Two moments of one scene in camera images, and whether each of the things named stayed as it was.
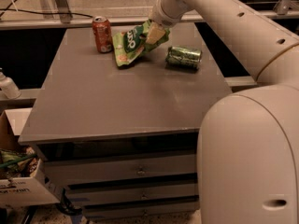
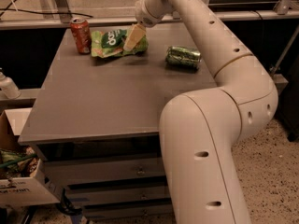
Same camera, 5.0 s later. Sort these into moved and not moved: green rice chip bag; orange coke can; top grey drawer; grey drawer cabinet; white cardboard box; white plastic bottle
Moved: green rice chip bag; orange coke can
Not moved: white plastic bottle; top grey drawer; grey drawer cabinet; white cardboard box
